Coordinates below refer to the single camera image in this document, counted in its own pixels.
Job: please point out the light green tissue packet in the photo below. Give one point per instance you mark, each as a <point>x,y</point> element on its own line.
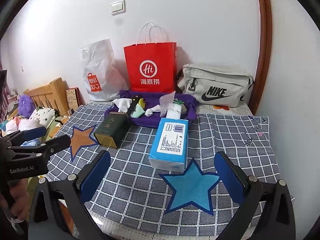
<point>138,112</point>

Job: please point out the blue star patch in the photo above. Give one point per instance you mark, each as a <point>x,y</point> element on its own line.
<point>191,190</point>

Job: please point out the wooden nightstand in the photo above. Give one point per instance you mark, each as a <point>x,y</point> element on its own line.
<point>62,122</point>

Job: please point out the brown wooden door frame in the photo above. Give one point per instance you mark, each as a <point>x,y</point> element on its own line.
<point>263,42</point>

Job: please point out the dark green tea tin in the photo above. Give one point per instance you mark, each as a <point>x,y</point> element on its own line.
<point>110,130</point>

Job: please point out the brown patterned book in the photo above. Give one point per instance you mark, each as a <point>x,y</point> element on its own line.
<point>73,98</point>

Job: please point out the grey checked blanket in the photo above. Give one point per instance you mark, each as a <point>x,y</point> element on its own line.
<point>225,135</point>

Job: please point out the red paper bag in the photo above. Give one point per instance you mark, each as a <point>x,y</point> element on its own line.
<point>150,60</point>

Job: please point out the wooden headboard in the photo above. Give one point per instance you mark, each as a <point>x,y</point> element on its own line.
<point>47,92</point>

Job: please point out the white wall switch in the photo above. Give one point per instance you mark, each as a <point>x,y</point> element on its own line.
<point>118,7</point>

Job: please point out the white black-dotted pillow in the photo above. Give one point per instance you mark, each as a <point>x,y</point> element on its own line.
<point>42,116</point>

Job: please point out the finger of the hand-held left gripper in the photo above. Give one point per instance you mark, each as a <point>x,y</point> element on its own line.
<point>35,133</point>
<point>55,143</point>

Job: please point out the grey waist bag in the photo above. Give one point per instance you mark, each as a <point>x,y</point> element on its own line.
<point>215,80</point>

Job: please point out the purple plush toy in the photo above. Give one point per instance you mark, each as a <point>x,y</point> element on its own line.
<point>26,105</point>

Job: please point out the green bed sheet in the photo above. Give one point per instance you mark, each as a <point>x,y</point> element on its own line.
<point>53,130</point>

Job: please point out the purple cloth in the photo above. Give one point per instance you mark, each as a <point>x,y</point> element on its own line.
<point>150,121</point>

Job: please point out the white plastic shopping bag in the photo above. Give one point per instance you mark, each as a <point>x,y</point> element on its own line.
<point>100,62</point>

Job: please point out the green snack packet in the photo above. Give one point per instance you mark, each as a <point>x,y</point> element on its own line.
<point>178,102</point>

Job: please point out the pastel quilt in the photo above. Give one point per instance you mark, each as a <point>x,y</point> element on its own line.
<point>17,125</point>

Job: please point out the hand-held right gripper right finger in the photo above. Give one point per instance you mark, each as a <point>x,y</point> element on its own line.
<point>228,175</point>

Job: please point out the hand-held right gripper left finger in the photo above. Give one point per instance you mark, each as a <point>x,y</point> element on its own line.
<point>96,175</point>

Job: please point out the person's left forearm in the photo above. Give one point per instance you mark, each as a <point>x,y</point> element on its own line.
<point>10,232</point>

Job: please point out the person's left hand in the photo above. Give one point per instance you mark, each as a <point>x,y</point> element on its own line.
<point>17,200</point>

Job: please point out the blue tissue pack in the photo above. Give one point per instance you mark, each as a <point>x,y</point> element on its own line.
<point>170,145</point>

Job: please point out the brown star patch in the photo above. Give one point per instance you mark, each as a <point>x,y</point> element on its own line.
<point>80,140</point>

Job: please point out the yellow black plush toy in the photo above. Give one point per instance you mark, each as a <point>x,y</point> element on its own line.
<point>142,103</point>

